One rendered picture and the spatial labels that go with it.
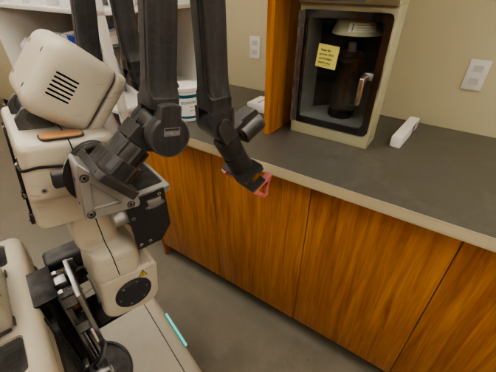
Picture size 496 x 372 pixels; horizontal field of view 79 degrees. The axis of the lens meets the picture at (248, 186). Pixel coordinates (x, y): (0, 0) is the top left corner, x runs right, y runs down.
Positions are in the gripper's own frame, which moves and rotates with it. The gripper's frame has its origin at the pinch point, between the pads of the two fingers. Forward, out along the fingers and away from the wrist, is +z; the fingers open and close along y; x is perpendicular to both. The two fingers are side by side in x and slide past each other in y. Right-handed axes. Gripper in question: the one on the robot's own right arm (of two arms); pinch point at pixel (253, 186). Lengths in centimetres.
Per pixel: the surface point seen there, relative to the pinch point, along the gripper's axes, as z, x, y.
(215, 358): 83, 56, 12
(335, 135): 26, -44, 10
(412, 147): 36, -59, -12
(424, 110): 46, -88, -2
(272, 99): 8.5, -36.3, 31.4
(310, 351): 100, 23, -14
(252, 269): 71, 15, 22
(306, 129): 25, -40, 22
